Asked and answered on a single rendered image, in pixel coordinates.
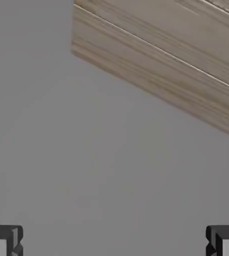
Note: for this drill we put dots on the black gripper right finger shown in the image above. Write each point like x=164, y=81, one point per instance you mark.
x=226, y=232

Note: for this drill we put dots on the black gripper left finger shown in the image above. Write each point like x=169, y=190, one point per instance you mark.
x=0, y=232

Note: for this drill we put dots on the light wood cabinet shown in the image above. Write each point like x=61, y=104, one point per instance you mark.
x=146, y=70

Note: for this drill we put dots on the light wood cabinet door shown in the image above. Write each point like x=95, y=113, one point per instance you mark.
x=166, y=26

